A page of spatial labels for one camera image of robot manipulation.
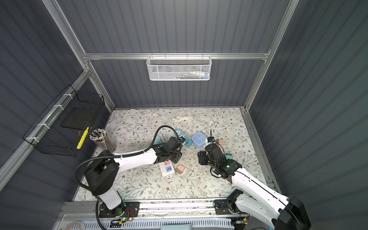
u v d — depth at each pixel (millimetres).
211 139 709
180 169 856
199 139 991
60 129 717
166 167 856
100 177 462
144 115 1163
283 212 403
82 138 697
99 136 824
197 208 754
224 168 568
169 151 678
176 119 1107
